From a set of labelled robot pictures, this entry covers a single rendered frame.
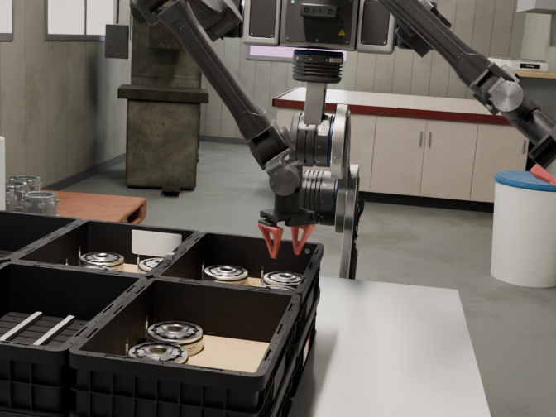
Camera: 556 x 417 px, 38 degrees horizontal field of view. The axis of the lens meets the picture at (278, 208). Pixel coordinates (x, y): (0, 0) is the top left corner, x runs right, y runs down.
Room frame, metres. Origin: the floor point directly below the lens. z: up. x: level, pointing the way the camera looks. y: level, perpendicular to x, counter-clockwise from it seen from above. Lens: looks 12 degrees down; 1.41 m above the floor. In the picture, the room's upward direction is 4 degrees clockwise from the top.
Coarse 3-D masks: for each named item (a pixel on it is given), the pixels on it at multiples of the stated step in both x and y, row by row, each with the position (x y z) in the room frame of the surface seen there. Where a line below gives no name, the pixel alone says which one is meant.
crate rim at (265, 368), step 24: (144, 288) 1.44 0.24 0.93; (216, 288) 1.48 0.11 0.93; (240, 288) 1.48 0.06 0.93; (120, 312) 1.31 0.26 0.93; (288, 312) 1.36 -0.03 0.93; (96, 336) 1.21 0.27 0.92; (72, 360) 1.12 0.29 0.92; (96, 360) 1.12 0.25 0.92; (120, 360) 1.11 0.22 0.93; (144, 360) 1.11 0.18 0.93; (264, 360) 1.15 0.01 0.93; (192, 384) 1.09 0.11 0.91; (216, 384) 1.09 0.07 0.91; (240, 384) 1.08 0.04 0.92; (264, 384) 1.09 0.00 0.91
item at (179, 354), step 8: (144, 344) 1.34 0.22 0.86; (152, 344) 1.35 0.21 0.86; (160, 344) 1.34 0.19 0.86; (168, 344) 1.35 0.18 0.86; (176, 344) 1.35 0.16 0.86; (128, 352) 1.30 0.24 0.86; (136, 352) 1.31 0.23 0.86; (176, 352) 1.31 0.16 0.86; (184, 352) 1.31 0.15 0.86; (160, 360) 1.28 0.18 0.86; (168, 360) 1.28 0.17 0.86; (176, 360) 1.28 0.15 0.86; (184, 360) 1.29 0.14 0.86
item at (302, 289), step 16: (192, 240) 1.82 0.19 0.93; (272, 240) 1.87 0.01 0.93; (288, 240) 1.87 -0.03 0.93; (176, 256) 1.67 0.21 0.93; (320, 256) 1.78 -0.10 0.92; (160, 272) 1.55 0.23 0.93; (304, 272) 1.61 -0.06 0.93; (256, 288) 1.49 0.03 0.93; (272, 288) 1.49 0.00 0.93; (304, 288) 1.52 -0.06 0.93
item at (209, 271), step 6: (204, 270) 1.81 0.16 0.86; (210, 270) 1.83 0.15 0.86; (240, 270) 1.83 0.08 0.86; (246, 270) 1.83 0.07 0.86; (210, 276) 1.78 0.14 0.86; (216, 276) 1.77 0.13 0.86; (222, 276) 1.77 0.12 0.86; (228, 276) 1.77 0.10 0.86; (234, 276) 1.77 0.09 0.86; (240, 276) 1.78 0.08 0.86; (246, 276) 1.80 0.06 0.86
